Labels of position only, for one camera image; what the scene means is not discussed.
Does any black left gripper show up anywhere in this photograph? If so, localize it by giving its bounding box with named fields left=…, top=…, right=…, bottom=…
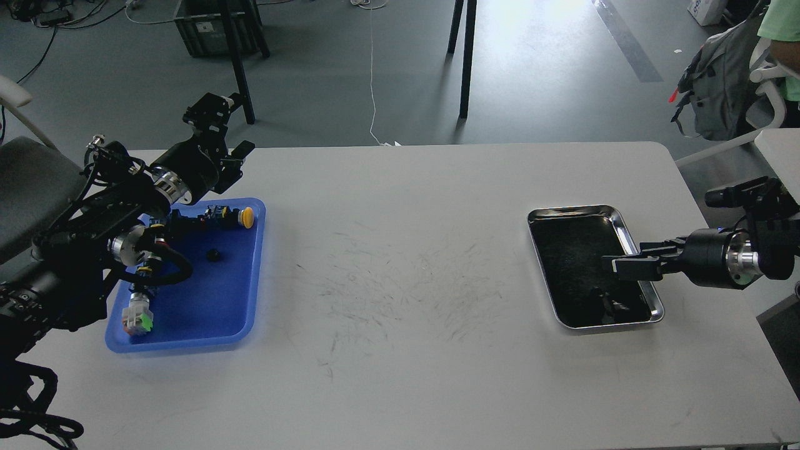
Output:
left=154, top=93, right=256, bottom=205

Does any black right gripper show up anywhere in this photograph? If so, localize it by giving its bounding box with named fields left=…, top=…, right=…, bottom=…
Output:
left=602, top=229, right=751, bottom=289

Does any small black gear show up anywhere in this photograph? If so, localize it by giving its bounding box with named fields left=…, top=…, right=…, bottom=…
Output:
left=205, top=248, right=222, bottom=263

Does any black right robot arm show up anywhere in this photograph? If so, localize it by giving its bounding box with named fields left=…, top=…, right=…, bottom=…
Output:
left=602, top=176, right=799, bottom=290

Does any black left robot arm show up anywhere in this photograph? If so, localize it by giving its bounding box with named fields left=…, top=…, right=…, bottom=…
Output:
left=2, top=93, right=254, bottom=449

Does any black table leg left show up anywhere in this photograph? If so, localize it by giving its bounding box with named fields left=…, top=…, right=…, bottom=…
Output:
left=217, top=0, right=271, bottom=125

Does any steel tray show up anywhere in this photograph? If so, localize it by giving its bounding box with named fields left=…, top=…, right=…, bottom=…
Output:
left=527, top=204, right=665, bottom=333

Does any dark plastic crate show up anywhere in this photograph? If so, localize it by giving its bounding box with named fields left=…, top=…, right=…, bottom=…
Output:
left=172, top=1, right=258, bottom=58

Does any blue plastic tray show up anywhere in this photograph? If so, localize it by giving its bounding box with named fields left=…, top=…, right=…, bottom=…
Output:
left=105, top=197, right=268, bottom=353

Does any grey backpack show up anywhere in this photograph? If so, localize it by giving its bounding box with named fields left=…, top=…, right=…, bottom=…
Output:
left=671, top=12, right=768, bottom=141

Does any white chair right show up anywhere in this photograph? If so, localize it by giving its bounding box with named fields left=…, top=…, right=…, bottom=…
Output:
left=676, top=37, right=798, bottom=168

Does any person in green shirt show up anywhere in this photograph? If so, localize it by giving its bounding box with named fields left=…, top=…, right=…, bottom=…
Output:
left=756, top=0, right=800, bottom=103

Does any black table legs middle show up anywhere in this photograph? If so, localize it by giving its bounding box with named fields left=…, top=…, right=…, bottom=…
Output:
left=447, top=0, right=478, bottom=121

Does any yellow push button switch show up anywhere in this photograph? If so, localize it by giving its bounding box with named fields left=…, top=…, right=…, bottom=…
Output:
left=200, top=205, right=256, bottom=229

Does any red push button switch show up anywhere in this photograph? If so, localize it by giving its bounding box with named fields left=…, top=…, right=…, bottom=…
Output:
left=147, top=210, right=209, bottom=252

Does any green push button switch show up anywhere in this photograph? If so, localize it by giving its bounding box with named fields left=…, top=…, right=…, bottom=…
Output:
left=129, top=259, right=163, bottom=300

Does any green illuminated square switch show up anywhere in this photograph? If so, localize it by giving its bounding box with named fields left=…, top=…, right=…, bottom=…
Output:
left=122, top=292, right=154, bottom=336

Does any white cable on floor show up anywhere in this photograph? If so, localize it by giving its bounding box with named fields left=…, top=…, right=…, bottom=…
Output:
left=350, top=0, right=403, bottom=147

